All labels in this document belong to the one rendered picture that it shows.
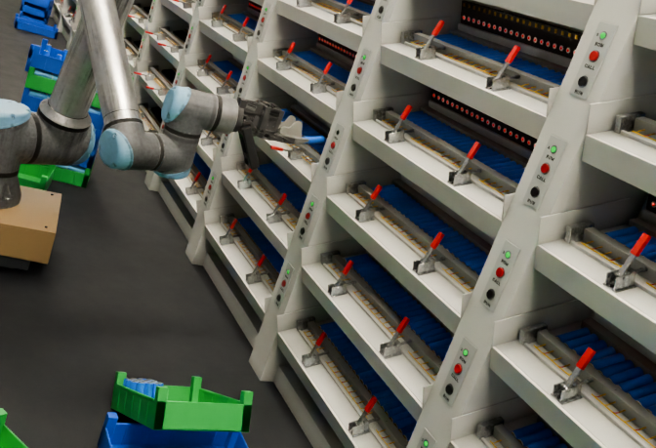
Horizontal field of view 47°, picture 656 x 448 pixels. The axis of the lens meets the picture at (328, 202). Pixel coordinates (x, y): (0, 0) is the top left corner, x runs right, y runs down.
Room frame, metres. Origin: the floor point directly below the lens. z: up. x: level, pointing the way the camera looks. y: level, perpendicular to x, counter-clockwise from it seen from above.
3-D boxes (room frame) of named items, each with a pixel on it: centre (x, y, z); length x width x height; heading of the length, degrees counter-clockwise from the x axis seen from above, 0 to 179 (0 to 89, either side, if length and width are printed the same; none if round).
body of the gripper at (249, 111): (1.89, 0.24, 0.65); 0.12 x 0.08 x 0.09; 120
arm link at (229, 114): (1.85, 0.31, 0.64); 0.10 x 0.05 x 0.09; 30
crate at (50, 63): (2.84, 1.07, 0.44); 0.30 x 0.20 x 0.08; 107
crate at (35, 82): (2.84, 1.07, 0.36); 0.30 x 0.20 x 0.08; 107
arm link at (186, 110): (1.80, 0.39, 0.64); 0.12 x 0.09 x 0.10; 120
